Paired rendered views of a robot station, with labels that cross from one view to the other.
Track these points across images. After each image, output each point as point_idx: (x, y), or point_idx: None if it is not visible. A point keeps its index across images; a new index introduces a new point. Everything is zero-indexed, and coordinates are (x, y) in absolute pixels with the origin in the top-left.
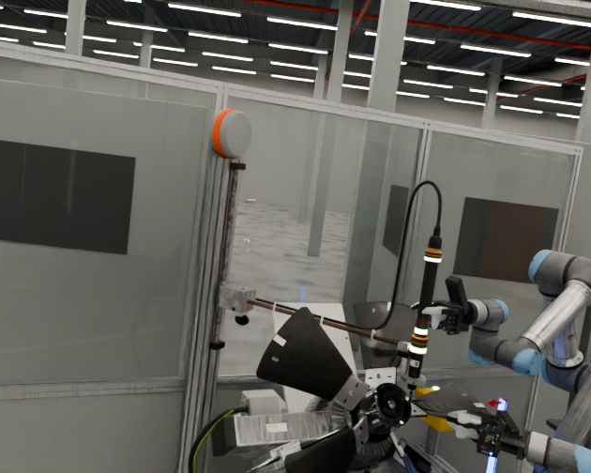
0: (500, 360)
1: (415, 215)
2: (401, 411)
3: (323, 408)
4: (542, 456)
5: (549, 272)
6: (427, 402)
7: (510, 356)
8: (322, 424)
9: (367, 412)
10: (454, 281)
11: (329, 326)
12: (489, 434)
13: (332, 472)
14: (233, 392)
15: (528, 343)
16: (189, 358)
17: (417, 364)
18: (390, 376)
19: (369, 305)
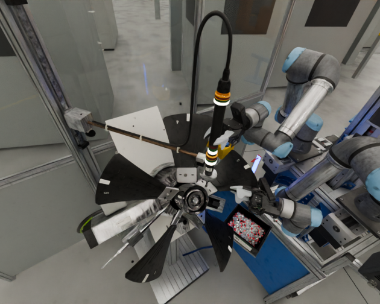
0: (263, 148)
1: (201, 17)
2: (202, 202)
3: None
4: (289, 217)
5: (299, 69)
6: (217, 177)
7: (272, 147)
8: (154, 205)
9: (180, 207)
10: (238, 109)
11: (147, 142)
12: (257, 205)
13: (162, 251)
14: (111, 151)
15: (285, 137)
16: None
17: (211, 170)
18: (193, 175)
19: (174, 117)
